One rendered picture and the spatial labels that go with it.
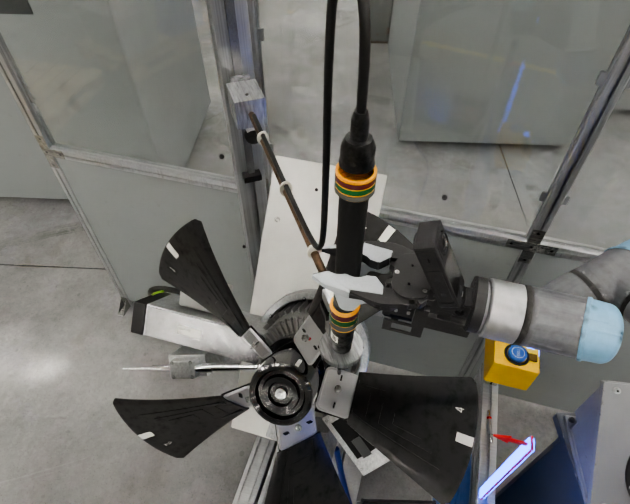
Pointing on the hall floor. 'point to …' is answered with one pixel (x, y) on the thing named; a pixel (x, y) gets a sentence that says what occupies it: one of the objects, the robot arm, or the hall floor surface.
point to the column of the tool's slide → (253, 228)
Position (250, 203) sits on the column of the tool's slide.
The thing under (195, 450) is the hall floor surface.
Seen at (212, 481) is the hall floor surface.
